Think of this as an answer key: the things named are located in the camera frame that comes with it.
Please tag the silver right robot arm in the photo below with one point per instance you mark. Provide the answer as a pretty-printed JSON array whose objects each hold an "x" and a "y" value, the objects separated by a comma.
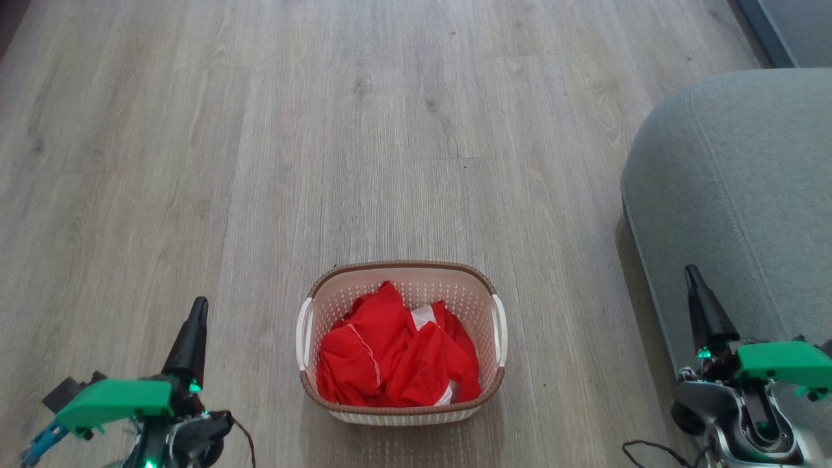
[{"x": 728, "y": 406}]

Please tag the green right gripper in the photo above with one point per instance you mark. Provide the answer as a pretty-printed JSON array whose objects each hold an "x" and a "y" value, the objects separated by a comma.
[{"x": 780, "y": 361}]

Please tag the blue-grey furniture piece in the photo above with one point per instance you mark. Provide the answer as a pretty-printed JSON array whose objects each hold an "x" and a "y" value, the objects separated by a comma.
[{"x": 793, "y": 29}]

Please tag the cream laundry basket brown rim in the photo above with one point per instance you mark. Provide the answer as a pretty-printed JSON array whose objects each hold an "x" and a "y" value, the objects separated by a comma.
[{"x": 468, "y": 292}]

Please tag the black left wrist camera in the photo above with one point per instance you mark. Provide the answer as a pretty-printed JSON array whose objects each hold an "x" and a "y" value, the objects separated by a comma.
[{"x": 65, "y": 391}]

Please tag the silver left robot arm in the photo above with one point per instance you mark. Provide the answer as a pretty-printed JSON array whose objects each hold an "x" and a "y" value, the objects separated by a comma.
[{"x": 195, "y": 439}]

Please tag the grey fabric sofa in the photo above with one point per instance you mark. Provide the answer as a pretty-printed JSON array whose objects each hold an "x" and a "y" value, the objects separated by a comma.
[{"x": 734, "y": 182}]

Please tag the red garment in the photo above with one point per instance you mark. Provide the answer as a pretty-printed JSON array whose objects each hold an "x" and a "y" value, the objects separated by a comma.
[{"x": 390, "y": 351}]

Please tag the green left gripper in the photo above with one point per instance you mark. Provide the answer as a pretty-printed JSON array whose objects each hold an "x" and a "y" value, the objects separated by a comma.
[{"x": 117, "y": 398}]

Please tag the blue left camera connector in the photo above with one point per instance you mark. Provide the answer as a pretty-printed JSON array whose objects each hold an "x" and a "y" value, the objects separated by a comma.
[{"x": 40, "y": 445}]

